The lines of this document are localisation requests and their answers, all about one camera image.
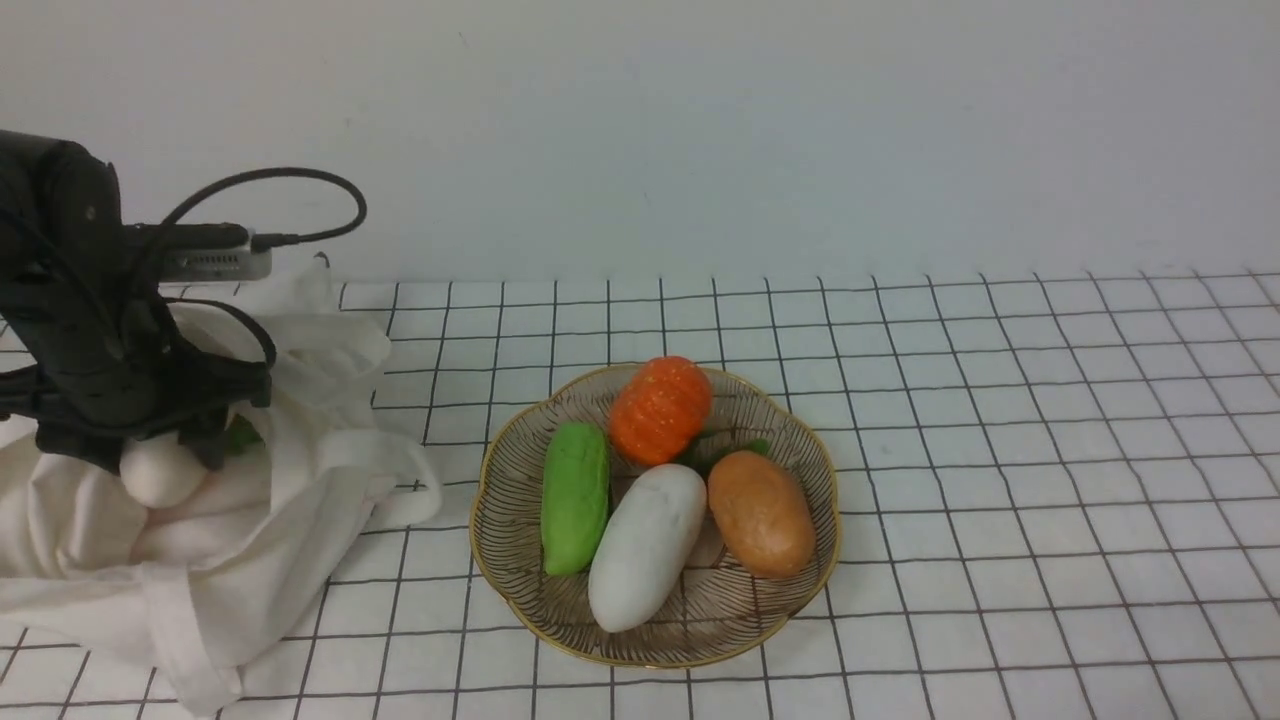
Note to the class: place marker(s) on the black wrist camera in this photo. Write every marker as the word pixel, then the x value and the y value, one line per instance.
pixel 203 253

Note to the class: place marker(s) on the white toy vegetable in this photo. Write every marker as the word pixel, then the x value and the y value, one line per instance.
pixel 159 472

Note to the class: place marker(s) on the white cloth bag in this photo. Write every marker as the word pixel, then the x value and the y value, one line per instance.
pixel 203 588

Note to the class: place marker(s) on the green toy leaf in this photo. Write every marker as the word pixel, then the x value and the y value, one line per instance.
pixel 711 446

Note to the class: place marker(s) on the gold-rimmed glass plate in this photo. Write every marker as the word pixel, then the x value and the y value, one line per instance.
pixel 717 609

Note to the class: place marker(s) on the brown toy potato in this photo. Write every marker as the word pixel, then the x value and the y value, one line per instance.
pixel 762 515

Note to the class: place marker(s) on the orange toy pumpkin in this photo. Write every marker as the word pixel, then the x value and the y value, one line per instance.
pixel 660 411

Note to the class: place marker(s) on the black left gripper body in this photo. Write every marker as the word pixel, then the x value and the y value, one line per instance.
pixel 80 291

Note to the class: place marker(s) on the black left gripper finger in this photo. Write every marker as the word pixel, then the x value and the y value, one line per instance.
pixel 203 433
pixel 205 385

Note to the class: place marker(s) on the white grid tablecloth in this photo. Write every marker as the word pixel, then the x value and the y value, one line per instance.
pixel 1059 501

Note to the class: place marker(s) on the green toy cucumber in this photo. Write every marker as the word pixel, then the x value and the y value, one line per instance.
pixel 575 498

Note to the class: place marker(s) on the white toy radish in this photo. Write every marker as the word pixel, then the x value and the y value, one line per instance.
pixel 645 546

